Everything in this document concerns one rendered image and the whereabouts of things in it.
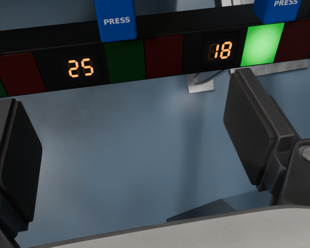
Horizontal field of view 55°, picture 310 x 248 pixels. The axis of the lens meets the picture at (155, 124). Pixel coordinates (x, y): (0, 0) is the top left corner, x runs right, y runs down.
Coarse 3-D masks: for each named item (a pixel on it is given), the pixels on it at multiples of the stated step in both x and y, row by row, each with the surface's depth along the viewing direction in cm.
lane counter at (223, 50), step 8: (224, 32) 23; (232, 32) 23; (240, 32) 23; (208, 40) 23; (216, 40) 23; (224, 40) 23; (232, 40) 23; (208, 48) 23; (216, 48) 24; (224, 48) 24; (232, 48) 24; (208, 56) 24; (216, 56) 24; (224, 56) 24; (232, 56) 24; (200, 64) 24; (208, 64) 25; (216, 64) 25; (224, 64) 25; (232, 64) 25
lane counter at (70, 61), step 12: (84, 48) 22; (96, 48) 22; (60, 60) 22; (72, 60) 22; (84, 60) 22; (96, 60) 23; (72, 72) 23; (84, 72) 23; (96, 72) 23; (72, 84) 24; (84, 84) 24
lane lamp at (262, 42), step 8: (272, 24) 23; (280, 24) 23; (248, 32) 23; (256, 32) 23; (264, 32) 23; (272, 32) 23; (280, 32) 23; (248, 40) 24; (256, 40) 24; (264, 40) 24; (272, 40) 24; (248, 48) 24; (256, 48) 24; (264, 48) 24; (272, 48) 24; (248, 56) 25; (256, 56) 25; (264, 56) 25; (272, 56) 25; (248, 64) 25
